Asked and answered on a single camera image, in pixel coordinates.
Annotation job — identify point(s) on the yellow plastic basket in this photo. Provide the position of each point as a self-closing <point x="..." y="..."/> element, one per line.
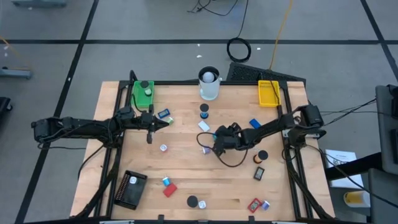
<point x="267" y="96"/>

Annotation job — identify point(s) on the white small box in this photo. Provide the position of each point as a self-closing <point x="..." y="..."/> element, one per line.
<point x="203" y="126"/>

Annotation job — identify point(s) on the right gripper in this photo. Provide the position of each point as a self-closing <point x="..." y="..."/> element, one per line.
<point x="230" y="138"/>

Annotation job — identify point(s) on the red digital timer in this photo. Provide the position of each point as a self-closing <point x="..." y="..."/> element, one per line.
<point x="255" y="205"/>

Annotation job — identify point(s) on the blue digital timer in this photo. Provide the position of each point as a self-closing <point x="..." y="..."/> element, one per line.
<point x="163" y="113"/>

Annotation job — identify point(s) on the silver aluminium extrusion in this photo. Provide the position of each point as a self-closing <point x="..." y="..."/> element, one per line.
<point x="116" y="222"/>
<point x="289" y="222"/>

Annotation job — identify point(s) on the blue white charger plug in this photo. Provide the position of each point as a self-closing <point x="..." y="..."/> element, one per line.
<point x="166" y="181"/>

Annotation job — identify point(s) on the hourglass with orange sand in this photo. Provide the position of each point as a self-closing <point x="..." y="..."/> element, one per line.
<point x="263" y="155"/>

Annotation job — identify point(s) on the green plastic basket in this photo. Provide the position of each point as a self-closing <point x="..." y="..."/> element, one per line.
<point x="140" y="101"/>

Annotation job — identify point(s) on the red small box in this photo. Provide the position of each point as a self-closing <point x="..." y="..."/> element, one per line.
<point x="169" y="190"/>

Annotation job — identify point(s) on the hourglass with green sand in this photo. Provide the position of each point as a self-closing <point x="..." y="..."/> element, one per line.
<point x="144" y="84"/>

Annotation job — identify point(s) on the black table frame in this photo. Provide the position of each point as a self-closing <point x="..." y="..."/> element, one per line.
<point x="186" y="83"/>

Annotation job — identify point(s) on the green white charger plug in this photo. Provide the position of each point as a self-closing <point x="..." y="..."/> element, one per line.
<point x="171" y="120"/>

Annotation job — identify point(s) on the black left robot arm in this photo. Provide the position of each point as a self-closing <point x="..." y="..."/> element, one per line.
<point x="77" y="126"/>

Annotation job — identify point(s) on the clear cup with ball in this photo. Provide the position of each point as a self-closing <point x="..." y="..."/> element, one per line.
<point x="209" y="90"/>

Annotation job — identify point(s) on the white paper sheet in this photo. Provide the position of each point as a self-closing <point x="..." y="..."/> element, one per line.
<point x="340" y="155"/>

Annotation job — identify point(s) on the hourglass with blue sand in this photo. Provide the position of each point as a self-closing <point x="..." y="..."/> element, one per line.
<point x="204" y="108"/>

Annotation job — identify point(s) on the black floor object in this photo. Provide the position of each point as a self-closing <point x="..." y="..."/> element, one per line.
<point x="3" y="104"/>

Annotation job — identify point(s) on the grey floor base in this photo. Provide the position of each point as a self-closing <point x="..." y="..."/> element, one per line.
<point x="15" y="73"/>
<point x="37" y="3"/>

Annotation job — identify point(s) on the black perforated mat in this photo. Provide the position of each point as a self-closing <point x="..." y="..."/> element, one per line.
<point x="248" y="73"/>

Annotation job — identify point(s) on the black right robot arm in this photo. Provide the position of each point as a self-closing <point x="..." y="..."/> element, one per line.
<point x="273" y="127"/>

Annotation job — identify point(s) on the black beam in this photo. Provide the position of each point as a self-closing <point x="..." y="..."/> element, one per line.
<point x="354" y="166"/>

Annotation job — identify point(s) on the blue small box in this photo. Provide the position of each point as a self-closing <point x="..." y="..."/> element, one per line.
<point x="255" y="123"/>

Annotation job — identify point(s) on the grey cart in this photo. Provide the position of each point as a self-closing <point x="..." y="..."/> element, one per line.
<point x="385" y="130"/>

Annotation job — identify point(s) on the yellow white bottle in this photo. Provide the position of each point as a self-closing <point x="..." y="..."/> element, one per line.
<point x="356" y="199"/>

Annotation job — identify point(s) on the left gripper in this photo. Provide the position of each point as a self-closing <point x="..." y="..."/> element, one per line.
<point x="145" y="119"/>

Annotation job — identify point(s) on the black plastic basket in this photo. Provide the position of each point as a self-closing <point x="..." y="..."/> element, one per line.
<point x="136" y="193"/>

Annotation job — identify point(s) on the black round cap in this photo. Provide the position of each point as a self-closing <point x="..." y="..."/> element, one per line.
<point x="192" y="201"/>

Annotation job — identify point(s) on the black digital timer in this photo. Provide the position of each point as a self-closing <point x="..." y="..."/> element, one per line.
<point x="258" y="173"/>

